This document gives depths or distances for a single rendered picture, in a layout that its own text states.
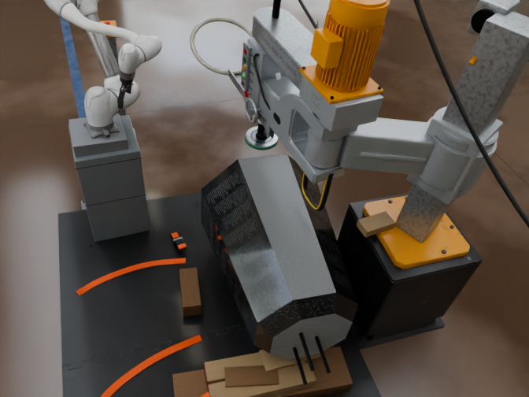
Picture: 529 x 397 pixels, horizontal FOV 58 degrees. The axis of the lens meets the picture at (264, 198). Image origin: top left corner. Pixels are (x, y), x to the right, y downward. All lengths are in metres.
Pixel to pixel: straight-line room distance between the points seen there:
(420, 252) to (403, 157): 0.66
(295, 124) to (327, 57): 0.63
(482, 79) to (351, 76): 0.57
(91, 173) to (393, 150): 1.87
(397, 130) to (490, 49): 0.54
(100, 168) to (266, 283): 1.33
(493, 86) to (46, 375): 2.82
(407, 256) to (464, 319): 1.03
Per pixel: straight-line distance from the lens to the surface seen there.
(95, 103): 3.08
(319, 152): 2.36
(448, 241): 2.98
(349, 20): 1.98
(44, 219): 3.96
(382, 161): 2.44
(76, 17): 3.00
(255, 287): 2.57
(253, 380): 2.83
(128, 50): 2.74
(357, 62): 2.08
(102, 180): 3.27
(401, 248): 2.82
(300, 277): 2.49
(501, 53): 2.24
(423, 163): 2.49
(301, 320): 2.43
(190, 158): 4.28
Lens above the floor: 2.84
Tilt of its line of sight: 46 degrees down
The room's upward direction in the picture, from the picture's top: 8 degrees clockwise
